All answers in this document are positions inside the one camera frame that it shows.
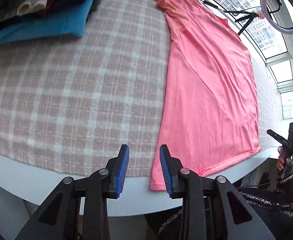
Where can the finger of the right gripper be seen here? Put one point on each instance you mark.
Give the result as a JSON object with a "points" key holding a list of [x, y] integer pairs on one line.
{"points": [[279, 139]]}

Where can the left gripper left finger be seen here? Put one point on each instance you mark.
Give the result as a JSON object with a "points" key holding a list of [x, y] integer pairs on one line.
{"points": [[77, 208]]}

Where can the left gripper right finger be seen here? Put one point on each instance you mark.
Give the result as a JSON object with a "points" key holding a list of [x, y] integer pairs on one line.
{"points": [[212, 208]]}

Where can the pink t-shirt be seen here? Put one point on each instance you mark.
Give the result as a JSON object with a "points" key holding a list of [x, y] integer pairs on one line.
{"points": [[210, 119]]}

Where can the person's right hand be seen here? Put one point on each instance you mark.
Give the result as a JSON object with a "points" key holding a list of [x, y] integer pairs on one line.
{"points": [[283, 161]]}

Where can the pink plaid table cloth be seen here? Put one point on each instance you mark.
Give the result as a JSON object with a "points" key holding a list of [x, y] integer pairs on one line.
{"points": [[67, 104]]}

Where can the black tripod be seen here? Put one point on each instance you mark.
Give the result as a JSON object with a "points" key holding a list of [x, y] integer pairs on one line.
{"points": [[247, 16]]}

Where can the blue folded sweater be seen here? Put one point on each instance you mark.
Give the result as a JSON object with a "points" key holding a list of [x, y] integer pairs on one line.
{"points": [[72, 21]]}

